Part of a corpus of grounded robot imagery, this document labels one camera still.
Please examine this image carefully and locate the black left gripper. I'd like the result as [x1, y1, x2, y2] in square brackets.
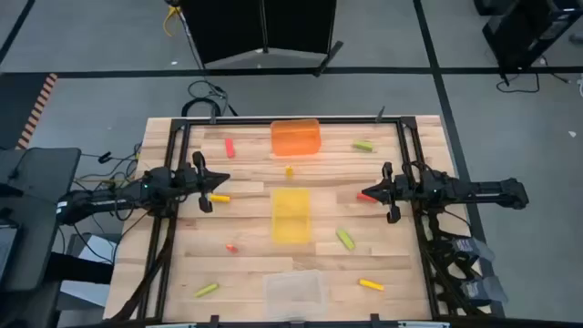
[181, 151, 231, 214]

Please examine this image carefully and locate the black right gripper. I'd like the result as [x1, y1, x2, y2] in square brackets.
[361, 161, 411, 224]

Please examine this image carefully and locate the yellow translucent bin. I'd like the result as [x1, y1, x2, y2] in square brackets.
[271, 188, 312, 245]

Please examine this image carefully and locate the orange translucent bin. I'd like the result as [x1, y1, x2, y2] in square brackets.
[270, 118, 322, 158]

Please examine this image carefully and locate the dark pouch in clear bag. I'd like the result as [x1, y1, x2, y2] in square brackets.
[454, 235, 496, 264]
[459, 274, 509, 305]

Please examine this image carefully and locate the clear plastic bin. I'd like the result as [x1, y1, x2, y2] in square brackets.
[262, 269, 330, 321]

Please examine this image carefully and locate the grey box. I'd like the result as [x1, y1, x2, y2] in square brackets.
[58, 232, 120, 312]

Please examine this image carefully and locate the black partition panel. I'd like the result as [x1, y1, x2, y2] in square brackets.
[179, 0, 345, 77]

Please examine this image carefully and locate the black side desk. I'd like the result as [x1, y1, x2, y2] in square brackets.
[0, 146, 83, 293]

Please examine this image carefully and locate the black mat orange striped edge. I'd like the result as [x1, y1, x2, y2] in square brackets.
[0, 72, 59, 150]

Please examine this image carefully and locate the black equipment rack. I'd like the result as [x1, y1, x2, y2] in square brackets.
[473, 0, 583, 75]

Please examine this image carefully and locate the black coiled floor cable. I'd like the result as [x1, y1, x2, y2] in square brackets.
[180, 80, 239, 118]

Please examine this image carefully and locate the yellow cable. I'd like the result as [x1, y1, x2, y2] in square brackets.
[162, 5, 182, 38]

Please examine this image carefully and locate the thin black floor cable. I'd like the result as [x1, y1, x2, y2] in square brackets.
[495, 72, 542, 95]

